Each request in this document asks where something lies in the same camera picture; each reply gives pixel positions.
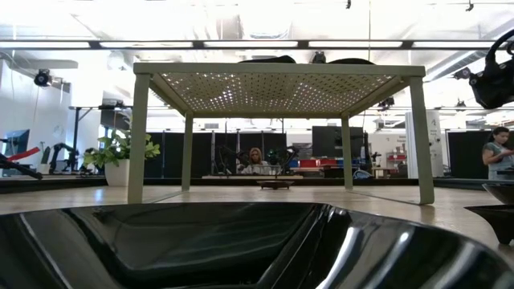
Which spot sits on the wooden background table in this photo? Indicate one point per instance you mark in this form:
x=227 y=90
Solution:
x=225 y=177

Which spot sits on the black T-shaped stand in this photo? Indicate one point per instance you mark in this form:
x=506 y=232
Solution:
x=76 y=136

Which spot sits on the black pot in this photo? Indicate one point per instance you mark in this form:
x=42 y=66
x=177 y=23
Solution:
x=353 y=61

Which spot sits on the black wavy square plate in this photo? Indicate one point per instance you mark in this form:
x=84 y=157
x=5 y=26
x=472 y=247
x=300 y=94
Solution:
x=273 y=59

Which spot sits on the black background robot arm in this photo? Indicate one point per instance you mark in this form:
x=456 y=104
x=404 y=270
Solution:
x=287 y=154
x=231 y=154
x=56 y=154

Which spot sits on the red storage bin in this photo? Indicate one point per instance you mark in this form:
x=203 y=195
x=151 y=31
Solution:
x=309 y=162

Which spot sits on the long ceiling light strip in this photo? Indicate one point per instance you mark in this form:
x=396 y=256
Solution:
x=249 y=44

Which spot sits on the standing person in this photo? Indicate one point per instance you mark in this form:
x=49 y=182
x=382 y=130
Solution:
x=496 y=156

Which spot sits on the shelf with red bins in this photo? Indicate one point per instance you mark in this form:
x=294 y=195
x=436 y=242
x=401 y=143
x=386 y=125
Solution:
x=395 y=156

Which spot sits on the blue lit monitor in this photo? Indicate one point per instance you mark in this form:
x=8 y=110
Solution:
x=18 y=142

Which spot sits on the green perforated metal shelf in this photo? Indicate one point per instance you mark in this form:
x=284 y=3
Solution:
x=281 y=69

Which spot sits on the black wall screen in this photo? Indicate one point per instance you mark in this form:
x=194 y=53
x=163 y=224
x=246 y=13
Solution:
x=333 y=140

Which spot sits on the black leaf-shaped plate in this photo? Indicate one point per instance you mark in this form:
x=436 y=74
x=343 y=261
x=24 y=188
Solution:
x=160 y=241
x=504 y=194

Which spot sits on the black aluminium table frame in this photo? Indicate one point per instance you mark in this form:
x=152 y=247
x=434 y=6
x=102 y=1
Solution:
x=60 y=184

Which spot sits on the black slanted bar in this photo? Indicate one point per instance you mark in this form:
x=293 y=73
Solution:
x=20 y=168

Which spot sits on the artificial green potted plant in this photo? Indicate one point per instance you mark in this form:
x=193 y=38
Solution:
x=117 y=172

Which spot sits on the seated person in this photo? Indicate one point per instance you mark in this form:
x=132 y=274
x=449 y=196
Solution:
x=257 y=166

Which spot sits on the black ceiling spotlight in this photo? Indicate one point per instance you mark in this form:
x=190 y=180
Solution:
x=319 y=57
x=462 y=73
x=42 y=77

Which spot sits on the black partition wall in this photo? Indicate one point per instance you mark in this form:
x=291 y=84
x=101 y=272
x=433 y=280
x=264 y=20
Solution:
x=172 y=156

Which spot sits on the black partition panel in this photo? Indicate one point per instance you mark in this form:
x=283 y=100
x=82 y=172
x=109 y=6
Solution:
x=466 y=156

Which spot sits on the red slanted bar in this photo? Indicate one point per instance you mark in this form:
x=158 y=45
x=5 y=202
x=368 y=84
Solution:
x=24 y=154

